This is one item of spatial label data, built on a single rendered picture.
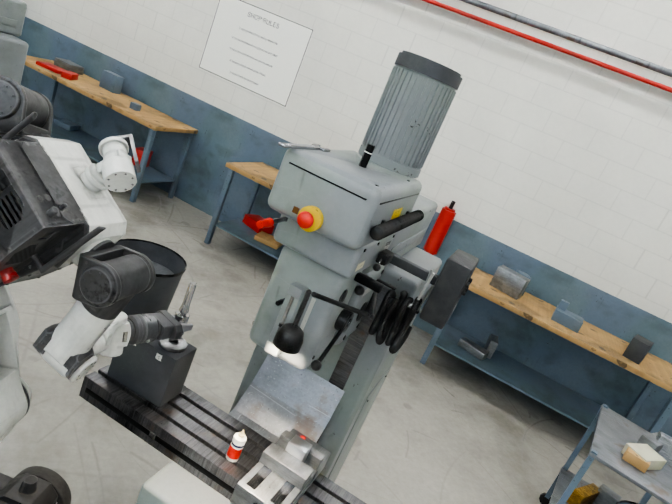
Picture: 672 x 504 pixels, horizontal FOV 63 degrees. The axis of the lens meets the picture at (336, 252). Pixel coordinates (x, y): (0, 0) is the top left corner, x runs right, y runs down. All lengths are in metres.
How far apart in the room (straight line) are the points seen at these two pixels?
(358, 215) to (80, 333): 0.67
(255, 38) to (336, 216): 5.33
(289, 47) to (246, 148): 1.19
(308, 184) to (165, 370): 0.85
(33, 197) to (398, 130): 0.95
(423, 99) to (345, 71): 4.44
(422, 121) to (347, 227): 0.48
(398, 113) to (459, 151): 4.07
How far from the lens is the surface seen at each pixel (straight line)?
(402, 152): 1.62
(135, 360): 1.92
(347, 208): 1.26
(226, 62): 6.66
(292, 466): 1.72
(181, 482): 1.84
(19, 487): 2.04
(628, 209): 5.67
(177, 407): 1.96
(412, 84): 1.62
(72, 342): 1.37
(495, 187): 5.63
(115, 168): 1.26
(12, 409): 1.66
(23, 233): 1.19
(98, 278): 1.23
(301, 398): 2.08
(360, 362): 2.00
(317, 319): 1.49
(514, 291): 5.19
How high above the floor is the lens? 2.09
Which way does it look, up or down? 17 degrees down
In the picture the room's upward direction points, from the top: 23 degrees clockwise
